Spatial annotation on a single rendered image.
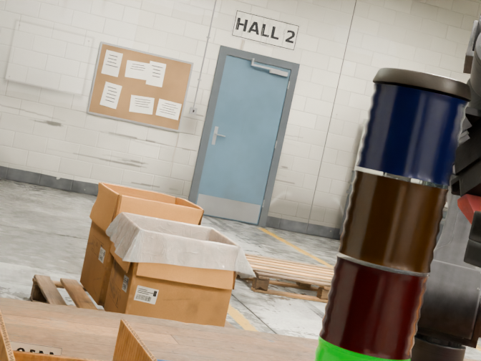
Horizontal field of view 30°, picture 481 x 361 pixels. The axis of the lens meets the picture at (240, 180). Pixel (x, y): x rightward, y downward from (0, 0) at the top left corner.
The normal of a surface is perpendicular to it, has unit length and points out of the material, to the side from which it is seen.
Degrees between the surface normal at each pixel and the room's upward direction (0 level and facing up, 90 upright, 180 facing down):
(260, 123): 90
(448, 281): 37
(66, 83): 90
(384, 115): 104
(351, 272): 76
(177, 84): 90
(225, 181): 90
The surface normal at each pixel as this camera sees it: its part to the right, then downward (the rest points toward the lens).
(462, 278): 0.01, -0.78
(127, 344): -0.92, -0.18
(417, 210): 0.31, -0.14
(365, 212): -0.62, -0.34
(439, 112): 0.21, 0.34
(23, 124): 0.27, 0.11
